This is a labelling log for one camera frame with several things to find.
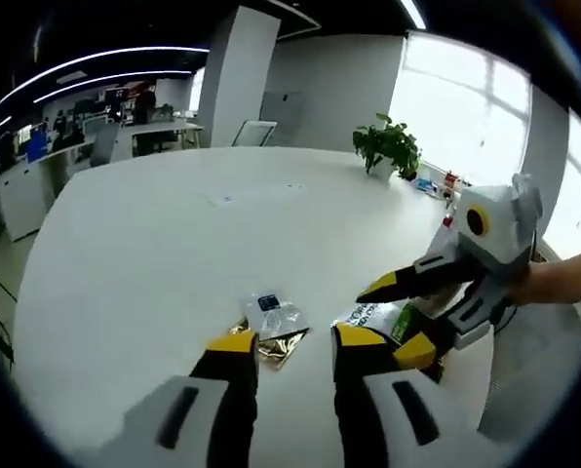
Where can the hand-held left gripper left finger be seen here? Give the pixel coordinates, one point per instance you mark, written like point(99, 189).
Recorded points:
point(232, 404)

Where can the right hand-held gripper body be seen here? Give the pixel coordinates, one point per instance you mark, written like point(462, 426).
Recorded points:
point(505, 229)

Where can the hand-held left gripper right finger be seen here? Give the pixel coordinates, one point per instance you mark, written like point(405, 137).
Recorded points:
point(354, 414)

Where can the gold foil skincare sachet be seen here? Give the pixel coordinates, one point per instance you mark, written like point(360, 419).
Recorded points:
point(281, 353)

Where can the green and blue skincare packet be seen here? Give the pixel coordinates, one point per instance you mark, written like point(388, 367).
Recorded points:
point(363, 319)

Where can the clear plastic skincare sachet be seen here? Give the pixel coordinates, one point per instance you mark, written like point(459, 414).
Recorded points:
point(276, 314)

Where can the white mesh bag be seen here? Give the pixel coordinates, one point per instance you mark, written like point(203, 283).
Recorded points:
point(539, 370)

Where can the blue tissue pack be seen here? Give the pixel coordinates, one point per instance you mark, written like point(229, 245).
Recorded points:
point(425, 185)

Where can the green potted plant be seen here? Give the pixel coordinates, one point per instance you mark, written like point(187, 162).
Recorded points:
point(388, 144)

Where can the grey cabinet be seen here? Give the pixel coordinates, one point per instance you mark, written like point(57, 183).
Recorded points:
point(281, 112)

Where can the white-backed office chair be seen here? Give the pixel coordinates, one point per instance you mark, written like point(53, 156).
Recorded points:
point(256, 132)

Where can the row of white office desks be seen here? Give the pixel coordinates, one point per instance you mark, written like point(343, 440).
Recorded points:
point(22, 195)

